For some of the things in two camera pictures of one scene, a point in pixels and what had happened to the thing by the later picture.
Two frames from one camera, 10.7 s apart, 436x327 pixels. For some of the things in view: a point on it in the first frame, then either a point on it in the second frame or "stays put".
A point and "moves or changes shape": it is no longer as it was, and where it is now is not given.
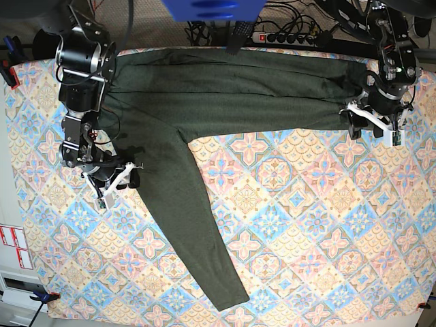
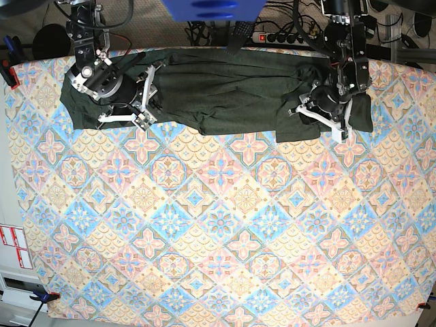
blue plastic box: (214, 10) stays put
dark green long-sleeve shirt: (162, 99) moves or changes shape
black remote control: (242, 32) stays put
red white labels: (16, 237) stays put
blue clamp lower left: (44, 298) stays put
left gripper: (129, 169) → (133, 94)
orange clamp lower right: (424, 305) stays put
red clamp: (7, 71) stays put
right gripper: (388, 120) → (319, 104)
